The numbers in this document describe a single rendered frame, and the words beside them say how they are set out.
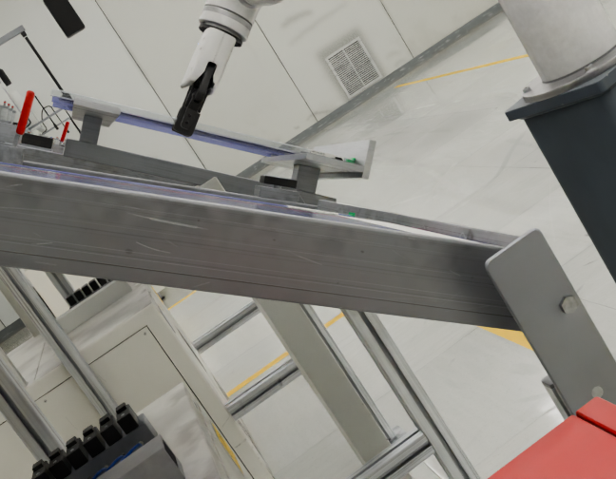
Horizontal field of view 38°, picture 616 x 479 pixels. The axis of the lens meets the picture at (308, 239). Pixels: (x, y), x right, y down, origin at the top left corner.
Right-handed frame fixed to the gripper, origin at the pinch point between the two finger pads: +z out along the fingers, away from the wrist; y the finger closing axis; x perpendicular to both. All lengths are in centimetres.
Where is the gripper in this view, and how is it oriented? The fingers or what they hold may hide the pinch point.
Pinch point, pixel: (185, 122)
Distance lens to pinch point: 146.9
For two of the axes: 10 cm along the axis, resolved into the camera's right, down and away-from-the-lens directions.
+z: -3.7, 9.3, -0.4
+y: 2.6, 0.6, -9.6
